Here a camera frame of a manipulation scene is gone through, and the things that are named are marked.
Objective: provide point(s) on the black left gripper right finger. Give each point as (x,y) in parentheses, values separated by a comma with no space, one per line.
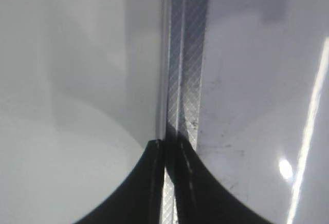
(200,198)

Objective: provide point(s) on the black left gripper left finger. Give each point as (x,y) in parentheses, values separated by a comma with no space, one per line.
(138,198)

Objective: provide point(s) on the white board with aluminium frame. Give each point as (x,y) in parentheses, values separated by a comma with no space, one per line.
(248,87)

